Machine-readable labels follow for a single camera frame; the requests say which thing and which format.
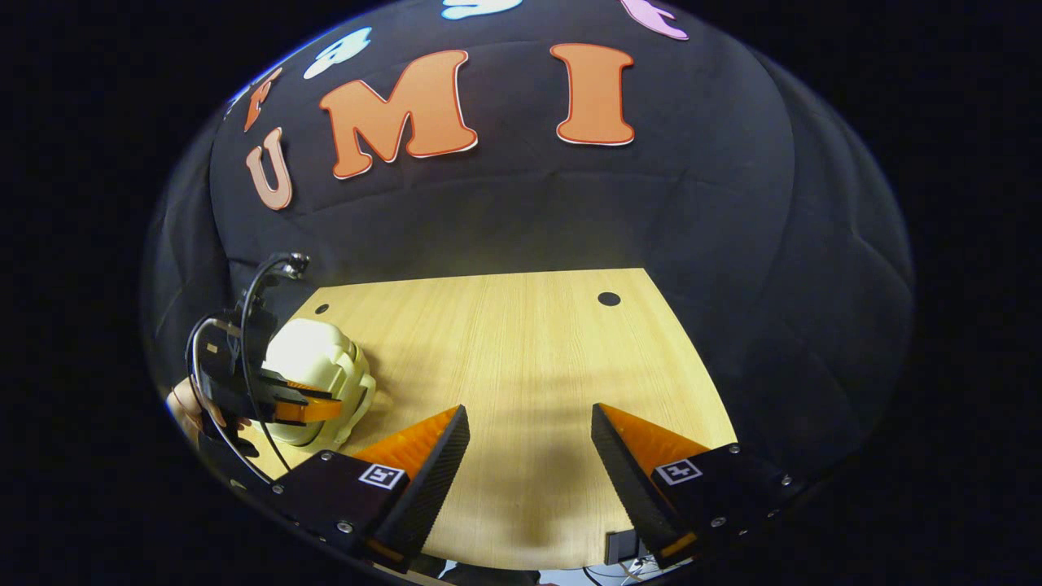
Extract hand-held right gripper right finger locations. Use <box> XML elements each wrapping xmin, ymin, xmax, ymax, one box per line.
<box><xmin>592</xmin><ymin>403</ymin><xmax>803</xmax><ymax>569</ymax></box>

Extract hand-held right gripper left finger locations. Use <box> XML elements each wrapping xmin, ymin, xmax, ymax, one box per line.
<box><xmin>273</xmin><ymin>405</ymin><xmax>473</xmax><ymax>571</ymax></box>

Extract small cream suitcase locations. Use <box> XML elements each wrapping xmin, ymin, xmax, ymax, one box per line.
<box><xmin>251</xmin><ymin>318</ymin><xmax>378</xmax><ymax>448</ymax></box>

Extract dark box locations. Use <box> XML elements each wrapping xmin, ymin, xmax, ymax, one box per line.
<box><xmin>605</xmin><ymin>529</ymin><xmax>646</xmax><ymax>566</ymax></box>

